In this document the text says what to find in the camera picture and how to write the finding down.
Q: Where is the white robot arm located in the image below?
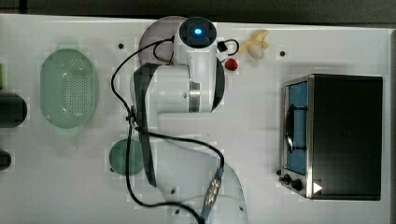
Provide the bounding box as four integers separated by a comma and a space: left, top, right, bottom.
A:
131, 17, 248, 224

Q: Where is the grey round plate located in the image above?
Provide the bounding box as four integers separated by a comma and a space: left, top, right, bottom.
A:
138, 16, 185, 65

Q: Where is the dark red strawberry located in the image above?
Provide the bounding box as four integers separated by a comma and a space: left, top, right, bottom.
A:
224, 58, 238, 71

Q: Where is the peeled toy banana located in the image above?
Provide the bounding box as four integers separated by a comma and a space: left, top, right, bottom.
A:
238, 30, 269, 60

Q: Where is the dark green round bowl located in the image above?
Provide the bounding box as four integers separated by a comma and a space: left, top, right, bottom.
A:
109, 139, 144, 175

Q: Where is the green perforated colander basket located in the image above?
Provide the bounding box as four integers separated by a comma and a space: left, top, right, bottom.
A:
40, 49, 98, 129

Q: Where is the black steel toaster oven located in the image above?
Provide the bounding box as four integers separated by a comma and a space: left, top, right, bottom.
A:
276, 74, 383, 201

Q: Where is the black cylinder at left edge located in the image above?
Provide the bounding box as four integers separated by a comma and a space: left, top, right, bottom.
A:
0, 92, 27, 128

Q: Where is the small black object left edge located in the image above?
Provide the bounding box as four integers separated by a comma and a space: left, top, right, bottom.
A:
0, 150, 12, 171

